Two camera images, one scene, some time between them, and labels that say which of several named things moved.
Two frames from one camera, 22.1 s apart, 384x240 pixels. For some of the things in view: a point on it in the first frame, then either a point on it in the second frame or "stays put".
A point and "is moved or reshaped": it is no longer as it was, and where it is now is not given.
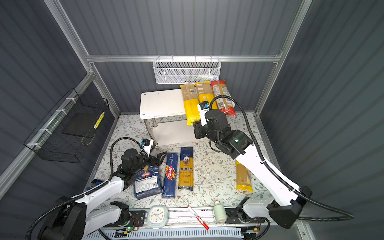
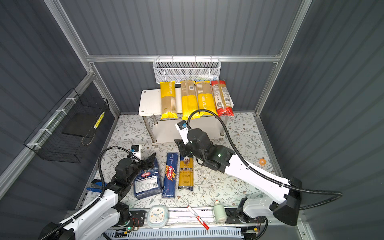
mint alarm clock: x=157 y=216 stays put
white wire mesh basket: x=175 y=70 stays put
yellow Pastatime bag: x=191 y=102 is moved or reshaped
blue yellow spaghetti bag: x=186 y=179 stays put
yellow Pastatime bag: x=205 y=93 stays put
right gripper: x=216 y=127 -> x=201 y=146
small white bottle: x=220 y=212 stays put
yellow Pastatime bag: x=243 y=178 -> x=168 y=102
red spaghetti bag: x=220 y=88 stays put
